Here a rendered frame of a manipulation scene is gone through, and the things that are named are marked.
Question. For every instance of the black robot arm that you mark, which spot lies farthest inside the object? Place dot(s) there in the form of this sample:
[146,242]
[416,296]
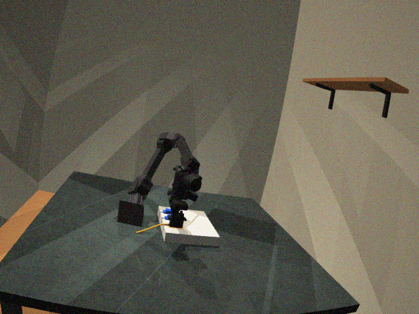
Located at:
[186,176]

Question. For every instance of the black micro servo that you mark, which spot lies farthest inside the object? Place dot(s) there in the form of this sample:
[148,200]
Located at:
[176,223]

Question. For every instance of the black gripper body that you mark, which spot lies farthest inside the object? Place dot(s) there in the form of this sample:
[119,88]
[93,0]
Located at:
[177,194]

